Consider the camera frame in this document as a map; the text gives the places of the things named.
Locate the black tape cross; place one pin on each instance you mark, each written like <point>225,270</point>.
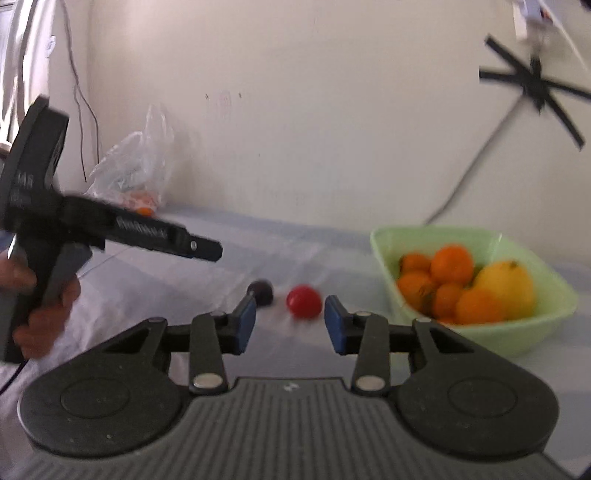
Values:
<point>535,86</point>

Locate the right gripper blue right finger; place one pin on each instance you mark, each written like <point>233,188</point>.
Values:
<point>346,329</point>

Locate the red tomato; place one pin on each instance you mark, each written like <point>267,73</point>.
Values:
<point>304,302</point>

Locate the yellow apple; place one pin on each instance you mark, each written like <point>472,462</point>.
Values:
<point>511,283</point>

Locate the light green plastic basket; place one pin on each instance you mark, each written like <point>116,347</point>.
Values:
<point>405,253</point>

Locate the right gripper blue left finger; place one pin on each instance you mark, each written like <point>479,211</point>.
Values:
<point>229,331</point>

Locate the small orange near bag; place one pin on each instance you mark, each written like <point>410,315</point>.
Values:
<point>145,211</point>

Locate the left human hand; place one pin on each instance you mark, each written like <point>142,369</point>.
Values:
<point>46,324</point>

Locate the clear plastic bag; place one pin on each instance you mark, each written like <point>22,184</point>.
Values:
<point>136,171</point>

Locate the dark plum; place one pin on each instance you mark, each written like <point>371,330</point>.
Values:
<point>262,292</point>

